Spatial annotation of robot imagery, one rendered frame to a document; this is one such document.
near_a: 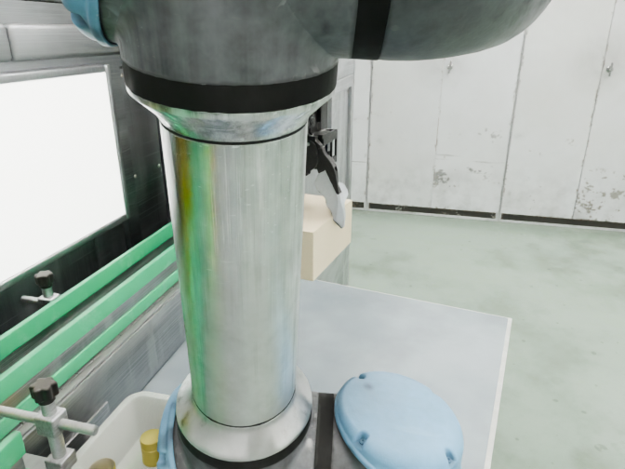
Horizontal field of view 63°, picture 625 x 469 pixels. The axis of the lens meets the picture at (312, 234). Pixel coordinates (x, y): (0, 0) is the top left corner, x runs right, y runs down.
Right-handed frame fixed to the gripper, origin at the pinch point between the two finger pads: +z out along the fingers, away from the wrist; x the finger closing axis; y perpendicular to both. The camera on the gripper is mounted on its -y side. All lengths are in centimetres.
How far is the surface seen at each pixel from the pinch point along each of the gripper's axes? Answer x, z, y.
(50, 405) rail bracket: 14.4, 12.4, -36.5
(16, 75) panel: 47, -21, -8
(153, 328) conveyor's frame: 29.6, 25.2, -2.5
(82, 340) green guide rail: 29.2, 17.9, -19.0
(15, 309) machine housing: 50, 19, -15
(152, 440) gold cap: 13.6, 29.1, -22.6
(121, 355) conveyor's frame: 28.0, 24.4, -12.8
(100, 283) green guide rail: 38.5, 16.0, -5.2
